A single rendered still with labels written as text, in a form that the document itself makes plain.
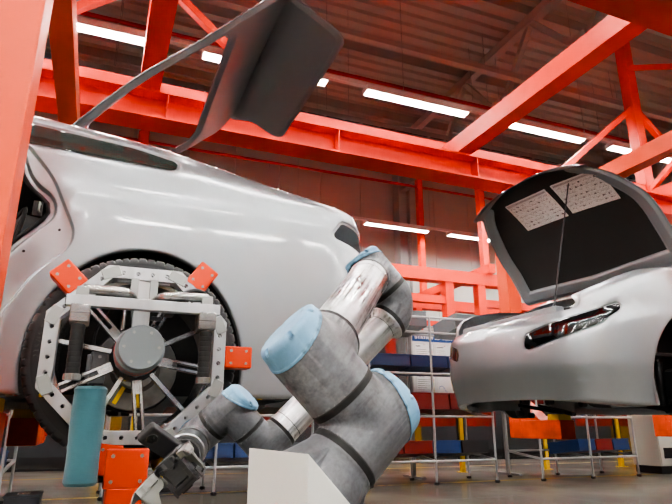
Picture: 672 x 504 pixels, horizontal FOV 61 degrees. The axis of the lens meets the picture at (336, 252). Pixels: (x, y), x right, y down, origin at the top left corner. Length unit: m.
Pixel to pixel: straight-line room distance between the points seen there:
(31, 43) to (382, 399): 1.60
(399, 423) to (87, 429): 0.92
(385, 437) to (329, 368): 0.17
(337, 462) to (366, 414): 0.11
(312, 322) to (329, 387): 0.13
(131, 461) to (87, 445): 0.18
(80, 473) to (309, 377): 0.84
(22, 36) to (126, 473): 1.40
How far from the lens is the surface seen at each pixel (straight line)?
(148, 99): 5.07
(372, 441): 1.12
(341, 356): 1.11
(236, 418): 1.50
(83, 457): 1.75
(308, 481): 0.96
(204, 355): 1.69
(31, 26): 2.21
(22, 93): 2.08
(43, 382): 1.88
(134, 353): 1.74
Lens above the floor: 0.63
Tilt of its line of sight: 17 degrees up
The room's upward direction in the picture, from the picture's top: straight up
